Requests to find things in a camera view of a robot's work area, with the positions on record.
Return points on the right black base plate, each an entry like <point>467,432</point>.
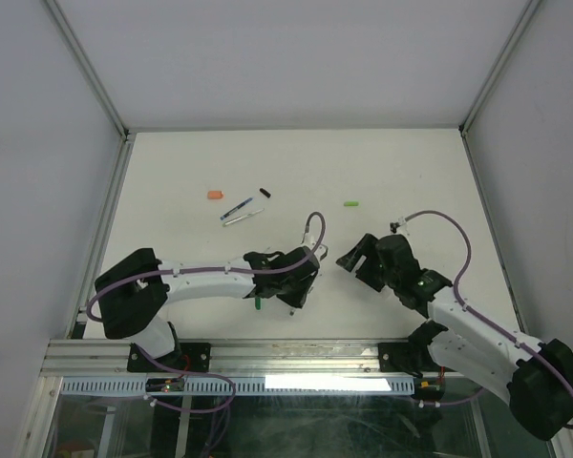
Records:
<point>397,357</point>

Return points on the orange pen cap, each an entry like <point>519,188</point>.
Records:
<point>215,195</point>

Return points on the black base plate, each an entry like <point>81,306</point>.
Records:
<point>397,357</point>
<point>191,356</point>

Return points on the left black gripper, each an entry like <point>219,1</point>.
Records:
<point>298,300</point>

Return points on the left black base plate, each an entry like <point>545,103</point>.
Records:
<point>191,356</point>

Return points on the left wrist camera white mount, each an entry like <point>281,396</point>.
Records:
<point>311,243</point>

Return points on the white slotted cable duct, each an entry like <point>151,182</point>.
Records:
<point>270,385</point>

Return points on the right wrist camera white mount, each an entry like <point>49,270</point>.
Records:
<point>400,227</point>

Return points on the aluminium mounting rail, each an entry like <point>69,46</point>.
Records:
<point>230,357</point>

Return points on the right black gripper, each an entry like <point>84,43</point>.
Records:
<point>348,260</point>

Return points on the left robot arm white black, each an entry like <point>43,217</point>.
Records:
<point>131,293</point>

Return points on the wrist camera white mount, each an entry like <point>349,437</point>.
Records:
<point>311,243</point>
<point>400,227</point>

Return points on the dark blue barrel pen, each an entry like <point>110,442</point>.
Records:
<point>236,208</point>

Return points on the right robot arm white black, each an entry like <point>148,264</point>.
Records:
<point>534,379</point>

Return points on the silver green tip pen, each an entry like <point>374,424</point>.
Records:
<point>243,217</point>

